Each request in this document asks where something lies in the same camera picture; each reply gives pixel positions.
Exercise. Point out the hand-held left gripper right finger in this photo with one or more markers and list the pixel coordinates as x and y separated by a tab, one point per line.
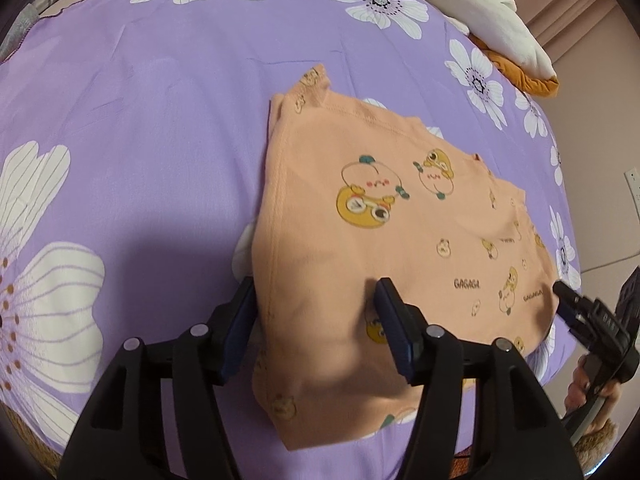
395	327

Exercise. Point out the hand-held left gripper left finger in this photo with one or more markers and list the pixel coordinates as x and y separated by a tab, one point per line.
239	327

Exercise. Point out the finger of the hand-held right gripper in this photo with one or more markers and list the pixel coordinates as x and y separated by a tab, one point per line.
575	325
567	294

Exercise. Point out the orange cartoon print baby shirt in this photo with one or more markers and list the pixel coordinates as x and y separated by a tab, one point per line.
390	240

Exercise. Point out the person's right hand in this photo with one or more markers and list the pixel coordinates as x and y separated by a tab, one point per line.
577	382

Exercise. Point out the purple floral bed sheet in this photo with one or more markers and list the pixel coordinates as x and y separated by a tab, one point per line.
150	135

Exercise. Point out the white plush goose toy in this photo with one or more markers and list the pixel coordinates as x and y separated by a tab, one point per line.
495	15

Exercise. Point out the white wall socket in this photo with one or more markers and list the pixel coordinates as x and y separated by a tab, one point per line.
633	185

